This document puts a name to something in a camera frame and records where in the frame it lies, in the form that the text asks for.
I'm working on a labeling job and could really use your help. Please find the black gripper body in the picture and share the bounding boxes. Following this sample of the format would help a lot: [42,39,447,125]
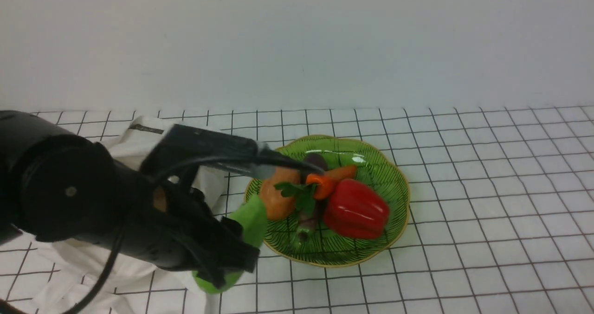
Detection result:
[135,184,256,287]

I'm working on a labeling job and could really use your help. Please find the green cucumber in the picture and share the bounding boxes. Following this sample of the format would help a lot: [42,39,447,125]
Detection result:
[193,195,267,294]

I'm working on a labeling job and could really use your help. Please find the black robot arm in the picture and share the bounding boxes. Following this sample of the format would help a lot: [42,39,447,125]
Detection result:
[1,110,259,288]

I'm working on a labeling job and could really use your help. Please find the white cloth bag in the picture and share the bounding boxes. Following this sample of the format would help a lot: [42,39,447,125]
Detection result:
[28,115,232,314]

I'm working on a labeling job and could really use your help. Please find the orange potato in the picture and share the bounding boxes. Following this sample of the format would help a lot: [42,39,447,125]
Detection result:
[259,167,300,221]

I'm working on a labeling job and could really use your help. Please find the orange carrot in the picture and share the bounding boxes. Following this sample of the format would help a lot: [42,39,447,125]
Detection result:
[305,165,358,200]

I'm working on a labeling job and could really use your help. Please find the dark purple eggplant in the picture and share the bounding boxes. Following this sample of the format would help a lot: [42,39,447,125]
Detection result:
[301,153,328,176]

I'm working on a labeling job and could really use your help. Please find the red bell pepper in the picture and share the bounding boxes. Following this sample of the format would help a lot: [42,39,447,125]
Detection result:
[323,179,390,240]

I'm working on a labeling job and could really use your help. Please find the white checkered tablecloth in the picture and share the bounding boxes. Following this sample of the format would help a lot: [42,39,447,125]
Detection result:
[0,106,594,314]

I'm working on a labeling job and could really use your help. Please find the black cable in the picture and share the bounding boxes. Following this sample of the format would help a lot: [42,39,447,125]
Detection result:
[60,149,325,314]

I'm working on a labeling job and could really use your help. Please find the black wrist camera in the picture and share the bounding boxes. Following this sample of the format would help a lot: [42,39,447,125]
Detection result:
[140,124,280,179]

